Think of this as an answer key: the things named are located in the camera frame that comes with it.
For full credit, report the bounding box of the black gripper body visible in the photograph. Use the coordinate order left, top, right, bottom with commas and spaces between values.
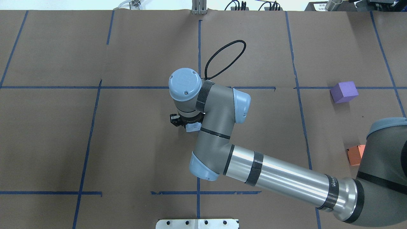
177, 113, 204, 126

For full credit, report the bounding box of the light blue foam block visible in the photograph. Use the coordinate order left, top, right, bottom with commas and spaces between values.
185, 122, 202, 132

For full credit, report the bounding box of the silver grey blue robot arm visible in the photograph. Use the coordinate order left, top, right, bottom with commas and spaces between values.
169, 68, 406, 227

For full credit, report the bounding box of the purple foam block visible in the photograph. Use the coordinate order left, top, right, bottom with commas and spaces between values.
330, 81, 359, 103

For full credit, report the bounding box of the orange foam block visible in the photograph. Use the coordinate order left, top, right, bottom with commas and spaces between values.
346, 145, 365, 166

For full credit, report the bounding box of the steel cup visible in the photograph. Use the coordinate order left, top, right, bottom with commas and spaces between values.
325, 0, 343, 11

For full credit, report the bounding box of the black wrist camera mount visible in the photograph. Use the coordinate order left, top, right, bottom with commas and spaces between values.
170, 114, 182, 127

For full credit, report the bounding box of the black braided cable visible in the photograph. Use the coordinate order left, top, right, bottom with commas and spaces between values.
204, 40, 247, 80

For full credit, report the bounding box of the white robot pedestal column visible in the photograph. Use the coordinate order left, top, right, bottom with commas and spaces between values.
155, 219, 240, 229

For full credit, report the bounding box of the aluminium frame post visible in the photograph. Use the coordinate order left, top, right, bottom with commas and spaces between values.
191, 0, 207, 15

